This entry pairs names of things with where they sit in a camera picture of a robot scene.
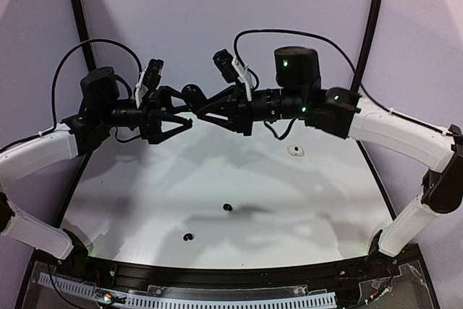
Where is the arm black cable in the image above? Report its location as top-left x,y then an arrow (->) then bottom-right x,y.
51,38 -> 145,143
233,28 -> 460,140

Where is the white earbud charging case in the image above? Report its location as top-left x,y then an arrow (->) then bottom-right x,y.
287,145 -> 305,157

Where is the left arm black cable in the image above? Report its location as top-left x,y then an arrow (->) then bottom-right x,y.
51,38 -> 145,143

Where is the black front aluminium rail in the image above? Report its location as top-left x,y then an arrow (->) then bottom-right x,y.
88,257 -> 389,289

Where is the black frame post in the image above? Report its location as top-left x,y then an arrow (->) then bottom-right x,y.
350,0 -> 382,93
70,0 -> 96,71

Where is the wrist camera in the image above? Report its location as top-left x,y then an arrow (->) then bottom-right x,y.
213,49 -> 259,102
134,59 -> 164,109

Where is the left black frame post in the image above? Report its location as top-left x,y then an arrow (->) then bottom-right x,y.
70,0 -> 96,71

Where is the black earbud charging case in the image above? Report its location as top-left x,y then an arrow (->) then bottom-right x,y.
181,84 -> 208,112

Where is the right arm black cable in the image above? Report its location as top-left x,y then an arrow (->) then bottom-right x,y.
233,28 -> 460,140

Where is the right black frame post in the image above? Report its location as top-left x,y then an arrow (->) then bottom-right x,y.
350,0 -> 382,93

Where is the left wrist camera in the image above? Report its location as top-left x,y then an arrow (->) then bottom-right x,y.
134,59 -> 164,109

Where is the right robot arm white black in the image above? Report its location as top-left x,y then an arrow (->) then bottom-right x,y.
183,46 -> 462,258

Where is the black earbud front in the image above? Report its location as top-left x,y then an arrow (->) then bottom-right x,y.
183,233 -> 195,241

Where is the black earbud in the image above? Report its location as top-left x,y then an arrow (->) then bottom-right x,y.
183,233 -> 195,241
223,203 -> 233,211

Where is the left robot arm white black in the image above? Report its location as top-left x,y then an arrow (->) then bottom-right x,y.
1,59 -> 192,261

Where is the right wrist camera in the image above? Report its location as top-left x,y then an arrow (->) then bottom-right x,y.
213,49 -> 259,102

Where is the white slotted cable duct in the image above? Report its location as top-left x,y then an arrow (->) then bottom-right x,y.
35,272 -> 337,308

